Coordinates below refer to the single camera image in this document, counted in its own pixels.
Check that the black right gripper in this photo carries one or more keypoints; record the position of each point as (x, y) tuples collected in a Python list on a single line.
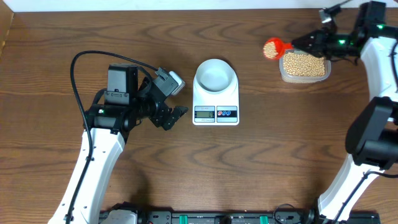
[(317, 48)]

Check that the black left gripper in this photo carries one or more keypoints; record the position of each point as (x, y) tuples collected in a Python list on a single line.
[(158, 117)]

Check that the orange measuring scoop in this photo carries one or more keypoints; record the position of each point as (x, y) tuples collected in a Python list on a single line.
[(275, 48)]

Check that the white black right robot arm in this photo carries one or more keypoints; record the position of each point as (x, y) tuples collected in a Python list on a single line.
[(371, 147)]

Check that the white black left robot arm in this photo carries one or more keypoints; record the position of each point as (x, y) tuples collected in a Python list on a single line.
[(102, 143)]

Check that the white digital kitchen scale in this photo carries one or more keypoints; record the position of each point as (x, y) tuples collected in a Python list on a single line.
[(215, 109)]

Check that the grey round bowl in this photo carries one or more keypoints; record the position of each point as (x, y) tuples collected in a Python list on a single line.
[(215, 75)]

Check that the clear plastic container of beans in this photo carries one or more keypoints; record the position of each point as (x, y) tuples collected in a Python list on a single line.
[(300, 67)]

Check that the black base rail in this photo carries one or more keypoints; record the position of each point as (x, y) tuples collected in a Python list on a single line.
[(166, 217)]

